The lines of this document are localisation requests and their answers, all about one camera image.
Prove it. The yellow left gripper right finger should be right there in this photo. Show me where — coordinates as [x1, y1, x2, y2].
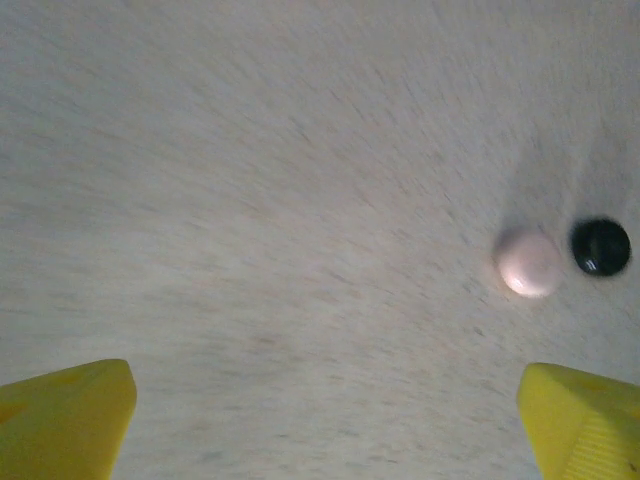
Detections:
[517, 362, 640, 480]

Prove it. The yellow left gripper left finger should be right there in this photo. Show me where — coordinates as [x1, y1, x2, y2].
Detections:
[0, 358, 139, 480]

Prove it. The pink round charging case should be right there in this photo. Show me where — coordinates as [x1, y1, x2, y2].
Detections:
[492, 224, 564, 301]

